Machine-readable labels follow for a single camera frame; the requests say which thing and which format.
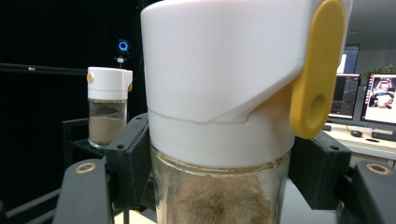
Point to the black metal rack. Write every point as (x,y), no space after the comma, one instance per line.
(70,133)

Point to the computer monitor dark screen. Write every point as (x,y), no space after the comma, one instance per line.
(345,96)

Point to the computer monitor bright screen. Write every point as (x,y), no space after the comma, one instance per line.
(381,99)

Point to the black computer mouse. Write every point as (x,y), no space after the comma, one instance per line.
(356,133)

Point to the glass spice jar grey powder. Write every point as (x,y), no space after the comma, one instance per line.
(107,90)

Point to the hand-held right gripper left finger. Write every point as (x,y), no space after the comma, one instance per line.
(130,161)

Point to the black keyboard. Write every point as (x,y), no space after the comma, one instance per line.
(384,135)

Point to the white office desk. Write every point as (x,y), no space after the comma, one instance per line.
(373,149)

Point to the glass spice jar brown powder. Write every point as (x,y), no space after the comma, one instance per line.
(218,77)

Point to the blue screen computer monitor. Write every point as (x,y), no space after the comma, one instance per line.
(351,60)

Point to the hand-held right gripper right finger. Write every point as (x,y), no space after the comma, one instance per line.
(320,168)

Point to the green plant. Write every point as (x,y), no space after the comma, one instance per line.
(384,70)

